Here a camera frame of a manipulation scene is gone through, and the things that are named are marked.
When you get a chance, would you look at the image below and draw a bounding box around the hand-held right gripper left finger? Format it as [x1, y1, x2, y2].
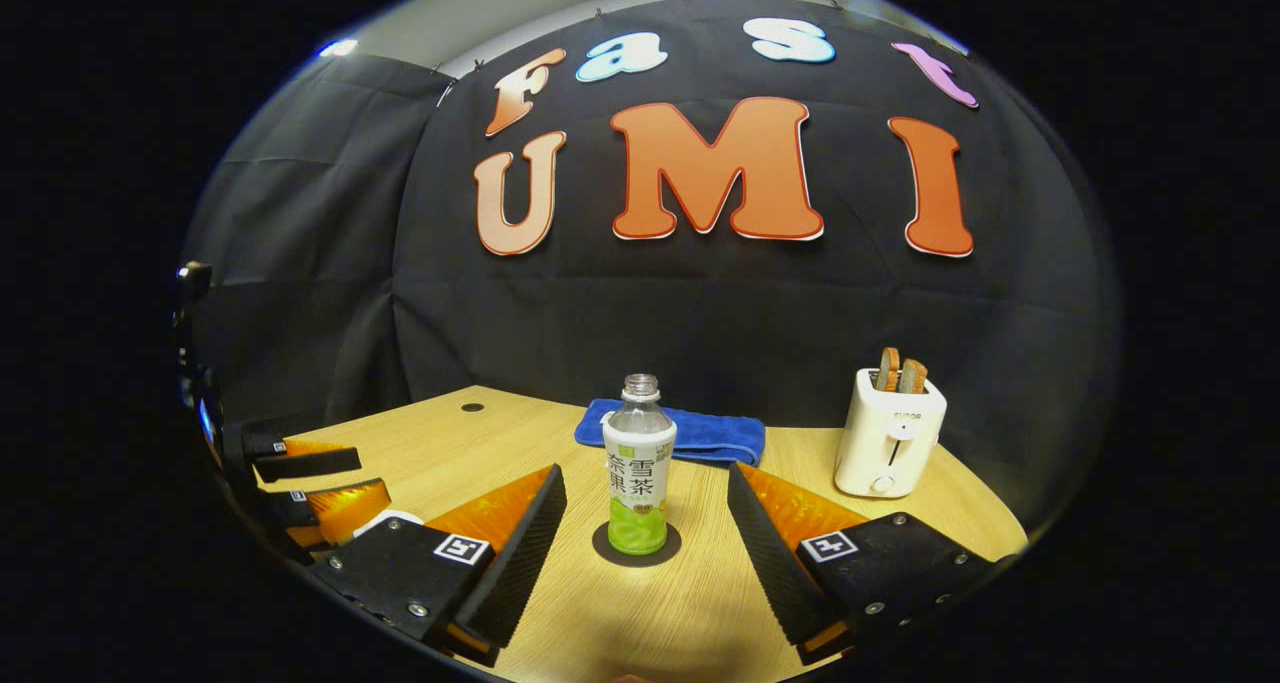
[305, 463, 568, 667]

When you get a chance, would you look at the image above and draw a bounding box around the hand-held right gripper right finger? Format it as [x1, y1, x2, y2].
[727, 461, 1001, 667]

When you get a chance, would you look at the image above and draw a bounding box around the white teacup lid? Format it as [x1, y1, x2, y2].
[352, 509, 426, 539]

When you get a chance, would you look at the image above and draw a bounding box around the dark round coaster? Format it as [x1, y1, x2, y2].
[591, 520, 683, 568]

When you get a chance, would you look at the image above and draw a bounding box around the clear water bottle green label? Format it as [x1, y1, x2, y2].
[601, 373, 678, 556]

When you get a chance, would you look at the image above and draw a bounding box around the blue towel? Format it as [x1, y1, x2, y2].
[574, 398, 767, 468]

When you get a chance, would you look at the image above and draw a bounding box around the white toaster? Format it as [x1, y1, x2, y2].
[834, 367, 948, 499]

